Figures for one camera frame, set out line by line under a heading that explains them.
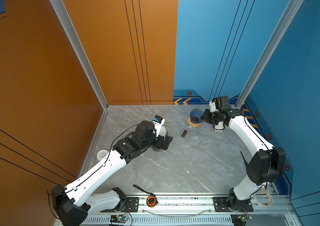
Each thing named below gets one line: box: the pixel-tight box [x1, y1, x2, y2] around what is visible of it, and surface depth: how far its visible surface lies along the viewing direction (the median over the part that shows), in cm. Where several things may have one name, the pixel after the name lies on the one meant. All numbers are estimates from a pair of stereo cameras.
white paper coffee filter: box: [158, 125, 168, 137], surface depth 84 cm
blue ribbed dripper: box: [189, 108, 204, 124], surface depth 88 cm
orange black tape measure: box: [133, 184, 159, 208], surface depth 74 cm
